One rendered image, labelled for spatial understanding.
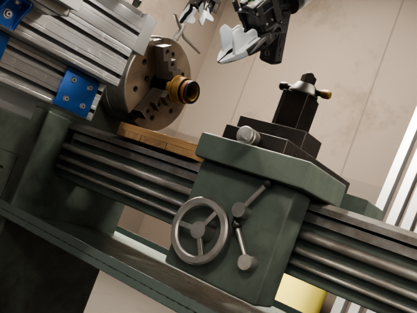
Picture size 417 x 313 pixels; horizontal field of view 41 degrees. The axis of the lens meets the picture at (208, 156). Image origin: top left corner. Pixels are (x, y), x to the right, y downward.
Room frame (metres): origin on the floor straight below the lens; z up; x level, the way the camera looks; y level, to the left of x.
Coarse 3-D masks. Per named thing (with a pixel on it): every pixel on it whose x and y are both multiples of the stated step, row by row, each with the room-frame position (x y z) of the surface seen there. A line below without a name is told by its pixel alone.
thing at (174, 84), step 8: (176, 80) 1.76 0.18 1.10; (184, 80) 1.76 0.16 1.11; (192, 80) 1.76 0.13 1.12; (168, 88) 1.76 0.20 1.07; (176, 88) 1.75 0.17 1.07; (184, 88) 1.74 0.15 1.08; (192, 88) 1.79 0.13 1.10; (176, 96) 1.76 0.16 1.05; (184, 96) 1.74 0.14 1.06; (192, 96) 1.79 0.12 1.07
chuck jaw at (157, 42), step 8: (160, 40) 1.79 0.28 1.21; (160, 48) 1.76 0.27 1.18; (168, 48) 1.77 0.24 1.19; (160, 56) 1.77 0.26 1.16; (168, 56) 1.78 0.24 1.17; (160, 64) 1.79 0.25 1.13; (168, 64) 1.76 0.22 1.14; (176, 64) 1.79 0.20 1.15; (160, 72) 1.80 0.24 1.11; (168, 72) 1.78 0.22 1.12; (176, 72) 1.77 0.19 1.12
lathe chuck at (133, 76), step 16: (176, 48) 1.86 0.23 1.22; (128, 64) 1.73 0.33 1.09; (144, 64) 1.77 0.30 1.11; (128, 80) 1.74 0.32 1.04; (144, 80) 1.79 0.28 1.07; (160, 80) 1.90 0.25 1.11; (112, 96) 1.79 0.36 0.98; (128, 96) 1.76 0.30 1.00; (128, 112) 1.78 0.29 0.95; (160, 112) 1.89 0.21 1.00; (176, 112) 1.95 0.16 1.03; (144, 128) 1.85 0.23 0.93; (160, 128) 1.91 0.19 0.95
